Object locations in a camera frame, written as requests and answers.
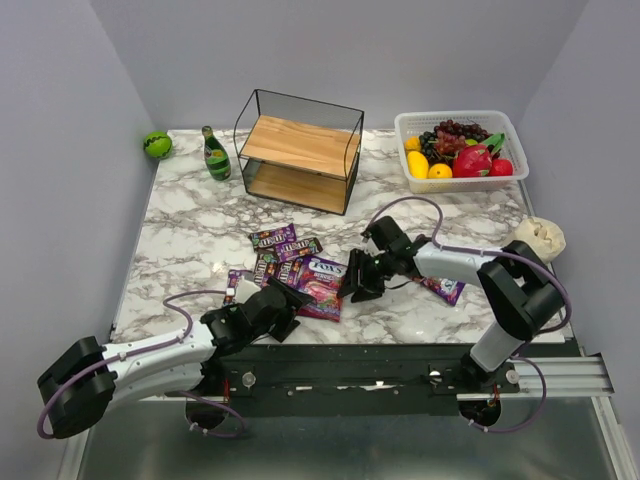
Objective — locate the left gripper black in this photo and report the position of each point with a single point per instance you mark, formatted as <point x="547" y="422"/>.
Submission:
<point x="284" y="307"/>

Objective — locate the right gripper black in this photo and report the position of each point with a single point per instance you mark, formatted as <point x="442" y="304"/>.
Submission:
<point x="367" y="273"/>

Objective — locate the purple Fox's candy bag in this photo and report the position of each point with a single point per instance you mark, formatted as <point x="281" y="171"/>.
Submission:
<point x="321" y="279"/>
<point x="447" y="289"/>

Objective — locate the purple m&m's bag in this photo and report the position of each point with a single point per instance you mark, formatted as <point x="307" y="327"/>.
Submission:
<point x="265" y="266"/>
<point x="300" y="248"/>
<point x="269" y="239"/>
<point x="288" y="272"/>
<point x="234" y="276"/>

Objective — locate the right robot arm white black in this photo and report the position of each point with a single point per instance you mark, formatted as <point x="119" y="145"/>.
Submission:
<point x="523" y="294"/>

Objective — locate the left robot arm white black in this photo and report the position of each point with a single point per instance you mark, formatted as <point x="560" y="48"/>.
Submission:
<point x="89" y="378"/>

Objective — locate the yellow mango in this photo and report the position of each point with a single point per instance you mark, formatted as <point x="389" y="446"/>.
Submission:
<point x="418" y="164"/>

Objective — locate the orange fruit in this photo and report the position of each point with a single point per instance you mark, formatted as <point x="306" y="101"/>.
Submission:
<point x="440" y="171"/>

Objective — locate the yellow small fruit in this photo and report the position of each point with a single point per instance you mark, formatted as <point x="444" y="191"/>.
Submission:
<point x="412" y="144"/>

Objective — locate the white plastic fruit basket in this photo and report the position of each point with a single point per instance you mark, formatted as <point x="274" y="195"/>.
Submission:
<point x="503" y="142"/>

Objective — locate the green glass bottle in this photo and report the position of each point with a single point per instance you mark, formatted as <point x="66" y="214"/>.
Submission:
<point x="215" y="156"/>

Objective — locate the red dragon fruit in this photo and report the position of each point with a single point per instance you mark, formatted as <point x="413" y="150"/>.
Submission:
<point x="472" y="161"/>

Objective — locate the dark grape bunch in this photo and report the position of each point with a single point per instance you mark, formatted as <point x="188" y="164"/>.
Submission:
<point x="445" y="140"/>

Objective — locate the red apple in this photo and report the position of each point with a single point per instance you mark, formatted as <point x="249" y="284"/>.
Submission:
<point x="501" y="167"/>

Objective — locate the green ball toy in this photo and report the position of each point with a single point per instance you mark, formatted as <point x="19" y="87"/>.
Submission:
<point x="158" y="145"/>

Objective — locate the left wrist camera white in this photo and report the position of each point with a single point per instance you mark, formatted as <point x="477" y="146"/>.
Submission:
<point x="244" y="290"/>

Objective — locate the black mounting base plate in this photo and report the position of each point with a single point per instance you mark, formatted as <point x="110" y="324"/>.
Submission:
<point x="350" y="380"/>

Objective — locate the black wire wooden shelf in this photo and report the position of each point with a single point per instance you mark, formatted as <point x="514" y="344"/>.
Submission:
<point x="299" y="151"/>

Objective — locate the aluminium rail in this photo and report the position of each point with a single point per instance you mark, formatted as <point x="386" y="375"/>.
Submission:
<point x="565" y="377"/>

